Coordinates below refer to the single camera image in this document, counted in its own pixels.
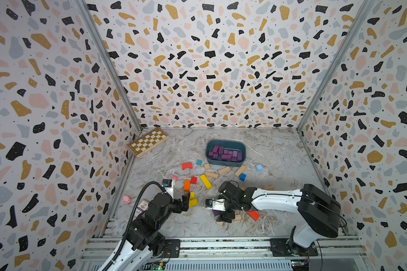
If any purple little cube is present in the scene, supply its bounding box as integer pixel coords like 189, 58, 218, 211
212, 210, 221, 217

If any teal plastic storage bin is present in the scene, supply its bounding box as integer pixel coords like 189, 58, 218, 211
205, 140, 246, 167

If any pink pig toy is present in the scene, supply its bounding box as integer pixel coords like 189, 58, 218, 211
123, 195, 131, 205

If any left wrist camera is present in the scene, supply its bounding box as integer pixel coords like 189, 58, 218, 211
162, 179, 175, 199

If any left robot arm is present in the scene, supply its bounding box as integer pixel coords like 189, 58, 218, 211
99, 179, 191, 271

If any yellow flat block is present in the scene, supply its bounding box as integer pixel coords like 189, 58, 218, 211
189, 198, 198, 208

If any playing card box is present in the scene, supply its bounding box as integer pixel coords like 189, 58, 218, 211
136, 199, 149, 212

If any blue cube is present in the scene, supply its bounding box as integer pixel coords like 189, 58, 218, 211
239, 173, 246, 181

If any natural wood short bar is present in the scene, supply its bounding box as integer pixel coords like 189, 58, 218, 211
205, 172, 219, 179

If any wooden chessboard box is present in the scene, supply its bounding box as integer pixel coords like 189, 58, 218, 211
128, 128, 169, 158

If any red rectangular block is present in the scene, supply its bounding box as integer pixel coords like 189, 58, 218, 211
246, 211, 260, 221

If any red arch block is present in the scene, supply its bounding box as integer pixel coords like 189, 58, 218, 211
182, 163, 193, 171

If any orange block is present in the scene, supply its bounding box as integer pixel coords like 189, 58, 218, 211
184, 180, 191, 193

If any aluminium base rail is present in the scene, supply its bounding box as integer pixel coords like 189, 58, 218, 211
77, 236, 370, 271

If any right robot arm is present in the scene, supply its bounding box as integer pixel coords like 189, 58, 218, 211
205, 181, 343, 257

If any natural wood long block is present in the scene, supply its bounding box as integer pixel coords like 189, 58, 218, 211
235, 165, 247, 178

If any long yellow block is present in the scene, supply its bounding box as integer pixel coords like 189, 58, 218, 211
200, 175, 213, 190

